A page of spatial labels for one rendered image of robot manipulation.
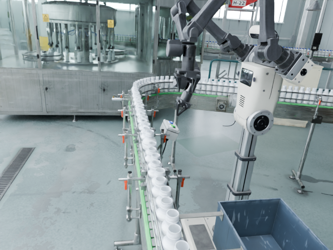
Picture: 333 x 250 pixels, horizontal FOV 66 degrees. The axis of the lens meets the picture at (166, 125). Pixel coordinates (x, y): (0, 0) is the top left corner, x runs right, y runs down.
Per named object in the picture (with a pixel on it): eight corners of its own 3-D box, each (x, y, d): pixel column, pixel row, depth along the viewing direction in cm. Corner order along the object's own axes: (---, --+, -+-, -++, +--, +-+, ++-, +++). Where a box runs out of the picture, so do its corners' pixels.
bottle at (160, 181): (148, 213, 98) (150, 175, 92) (163, 210, 99) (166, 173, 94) (152, 223, 92) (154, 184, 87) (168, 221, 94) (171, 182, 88)
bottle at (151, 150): (148, 186, 114) (150, 153, 108) (141, 179, 118) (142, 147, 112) (159, 182, 117) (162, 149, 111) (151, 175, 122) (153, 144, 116)
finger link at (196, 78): (198, 93, 115) (201, 73, 112) (183, 93, 114) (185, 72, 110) (194, 90, 121) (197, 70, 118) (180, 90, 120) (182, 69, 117)
